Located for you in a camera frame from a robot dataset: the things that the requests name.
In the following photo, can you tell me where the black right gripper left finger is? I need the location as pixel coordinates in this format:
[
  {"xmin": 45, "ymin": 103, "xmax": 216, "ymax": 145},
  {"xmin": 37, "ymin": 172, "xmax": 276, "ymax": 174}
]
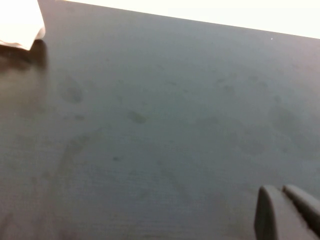
[{"xmin": 254, "ymin": 185, "xmax": 320, "ymax": 240}]

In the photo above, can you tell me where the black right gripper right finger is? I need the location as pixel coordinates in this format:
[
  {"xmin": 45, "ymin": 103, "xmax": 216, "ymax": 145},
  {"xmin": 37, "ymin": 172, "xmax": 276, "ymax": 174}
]
[{"xmin": 282, "ymin": 184, "xmax": 320, "ymax": 235}]

